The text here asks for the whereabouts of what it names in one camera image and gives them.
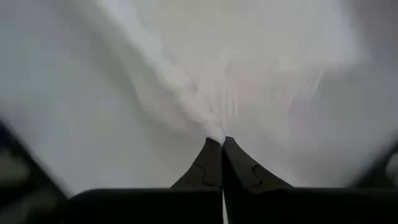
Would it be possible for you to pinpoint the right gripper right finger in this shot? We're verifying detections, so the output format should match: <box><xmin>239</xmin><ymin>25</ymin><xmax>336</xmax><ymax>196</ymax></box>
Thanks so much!
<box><xmin>222</xmin><ymin>136</ymin><xmax>398</xmax><ymax>224</ymax></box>

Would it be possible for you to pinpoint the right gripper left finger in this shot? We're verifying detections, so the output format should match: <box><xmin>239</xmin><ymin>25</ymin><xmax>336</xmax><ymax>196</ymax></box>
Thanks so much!
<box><xmin>67</xmin><ymin>138</ymin><xmax>223</xmax><ymax>224</ymax></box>

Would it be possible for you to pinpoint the white lace top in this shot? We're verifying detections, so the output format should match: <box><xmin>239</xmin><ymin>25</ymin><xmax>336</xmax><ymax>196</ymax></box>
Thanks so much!
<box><xmin>0</xmin><ymin>0</ymin><xmax>398</xmax><ymax>200</ymax></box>

